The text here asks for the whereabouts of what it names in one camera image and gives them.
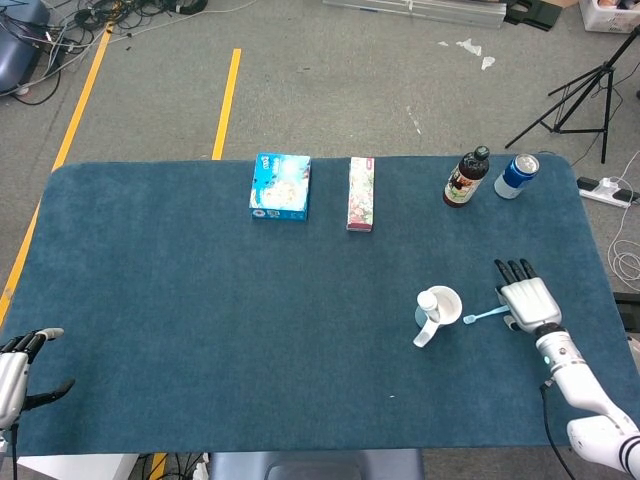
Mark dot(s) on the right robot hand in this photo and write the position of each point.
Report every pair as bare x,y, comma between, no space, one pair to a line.
530,300

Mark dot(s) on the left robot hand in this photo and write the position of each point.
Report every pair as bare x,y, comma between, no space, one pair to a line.
12,380

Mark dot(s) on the light blue toothbrush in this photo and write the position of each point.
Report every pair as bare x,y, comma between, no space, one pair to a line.
485,315

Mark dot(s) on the white pink toothpaste tube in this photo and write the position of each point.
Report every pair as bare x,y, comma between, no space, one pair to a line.
427,301

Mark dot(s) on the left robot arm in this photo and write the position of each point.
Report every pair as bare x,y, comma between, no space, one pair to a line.
4,440

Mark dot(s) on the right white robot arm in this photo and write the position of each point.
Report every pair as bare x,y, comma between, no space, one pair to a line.
575,380

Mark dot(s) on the floral white and pink box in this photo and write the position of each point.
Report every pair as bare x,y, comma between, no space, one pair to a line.
361,195

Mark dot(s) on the blue cookie box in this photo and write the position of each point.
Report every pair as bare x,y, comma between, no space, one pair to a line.
280,185

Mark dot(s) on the white base panel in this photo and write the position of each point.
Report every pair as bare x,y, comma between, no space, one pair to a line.
75,467

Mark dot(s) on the blue white drink can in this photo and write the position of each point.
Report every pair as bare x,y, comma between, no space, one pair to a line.
515,177

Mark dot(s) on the white power strip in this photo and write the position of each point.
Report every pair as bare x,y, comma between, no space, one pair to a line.
597,189

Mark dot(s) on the dark tea bottle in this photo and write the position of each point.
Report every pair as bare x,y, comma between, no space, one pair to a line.
462,182

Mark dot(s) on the blue table mat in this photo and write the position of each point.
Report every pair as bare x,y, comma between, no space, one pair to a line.
200,300

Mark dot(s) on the white paper scrap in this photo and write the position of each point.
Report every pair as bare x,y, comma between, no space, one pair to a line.
469,46
487,62

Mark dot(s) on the black tripod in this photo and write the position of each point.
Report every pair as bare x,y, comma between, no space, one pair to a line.
608,67

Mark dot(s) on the grey blue robot torso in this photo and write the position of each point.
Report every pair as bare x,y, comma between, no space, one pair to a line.
310,465

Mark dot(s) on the black plastic tray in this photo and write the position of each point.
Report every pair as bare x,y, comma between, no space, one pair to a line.
532,15

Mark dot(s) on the dark blue machine base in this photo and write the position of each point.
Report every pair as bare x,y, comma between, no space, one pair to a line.
15,55

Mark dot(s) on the aluminium rail bundle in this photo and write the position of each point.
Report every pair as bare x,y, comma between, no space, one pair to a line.
425,12

